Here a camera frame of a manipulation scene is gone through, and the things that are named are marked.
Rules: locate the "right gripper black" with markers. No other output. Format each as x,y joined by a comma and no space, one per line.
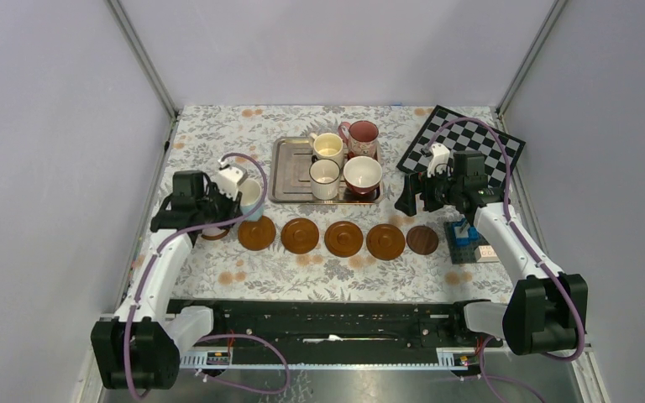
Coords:
418,183

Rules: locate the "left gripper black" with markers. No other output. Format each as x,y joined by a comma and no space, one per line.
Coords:
233,209

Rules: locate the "brown wooden coaster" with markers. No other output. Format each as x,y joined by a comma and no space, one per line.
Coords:
343,239
300,235
257,235
213,234
385,242

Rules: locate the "light blue mug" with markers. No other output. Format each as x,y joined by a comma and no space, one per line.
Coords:
251,194

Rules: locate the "dark walnut round coaster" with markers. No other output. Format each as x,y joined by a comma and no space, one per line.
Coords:
422,240

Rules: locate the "cream yellow mug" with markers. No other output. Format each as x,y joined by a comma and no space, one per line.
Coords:
327,146

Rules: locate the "metal serving tray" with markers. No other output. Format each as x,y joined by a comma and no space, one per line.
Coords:
290,180

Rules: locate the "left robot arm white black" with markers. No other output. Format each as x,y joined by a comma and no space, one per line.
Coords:
136,348

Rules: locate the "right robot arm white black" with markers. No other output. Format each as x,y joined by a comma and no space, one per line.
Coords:
547,310

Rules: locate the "white cup on red saucer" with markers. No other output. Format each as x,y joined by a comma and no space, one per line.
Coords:
362,174

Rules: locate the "pink mug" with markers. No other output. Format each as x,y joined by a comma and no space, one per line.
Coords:
361,138

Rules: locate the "blue toy brick stack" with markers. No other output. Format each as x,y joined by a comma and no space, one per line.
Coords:
463,233

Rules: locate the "dark grey brick baseplate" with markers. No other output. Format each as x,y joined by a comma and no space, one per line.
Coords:
462,254

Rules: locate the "white ribbed mug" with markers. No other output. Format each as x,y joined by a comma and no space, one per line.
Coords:
325,177

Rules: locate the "white toy brick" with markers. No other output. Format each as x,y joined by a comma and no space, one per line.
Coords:
485,254

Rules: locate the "floral tablecloth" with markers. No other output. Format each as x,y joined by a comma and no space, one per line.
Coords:
224,269

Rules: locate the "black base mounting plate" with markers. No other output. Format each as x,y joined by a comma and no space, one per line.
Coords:
319,334

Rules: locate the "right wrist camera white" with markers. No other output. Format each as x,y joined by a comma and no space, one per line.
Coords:
439,156

